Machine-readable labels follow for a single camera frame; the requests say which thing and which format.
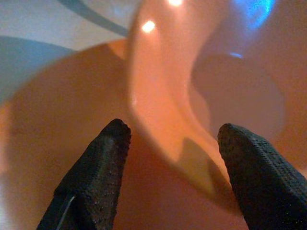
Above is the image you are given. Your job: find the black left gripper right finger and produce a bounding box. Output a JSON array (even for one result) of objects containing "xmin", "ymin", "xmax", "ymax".
[{"xmin": 217, "ymin": 123, "xmax": 307, "ymax": 230}]

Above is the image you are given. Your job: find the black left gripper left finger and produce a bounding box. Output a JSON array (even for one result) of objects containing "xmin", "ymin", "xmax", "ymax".
[{"xmin": 35, "ymin": 118, "xmax": 132, "ymax": 230}]

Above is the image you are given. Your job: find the orange bowl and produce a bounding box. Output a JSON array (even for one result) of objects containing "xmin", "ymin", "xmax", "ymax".
[{"xmin": 126, "ymin": 0, "xmax": 307, "ymax": 230}]

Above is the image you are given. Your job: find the orange plate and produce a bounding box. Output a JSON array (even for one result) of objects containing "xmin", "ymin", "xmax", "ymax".
[{"xmin": 0, "ymin": 39, "xmax": 250, "ymax": 230}]

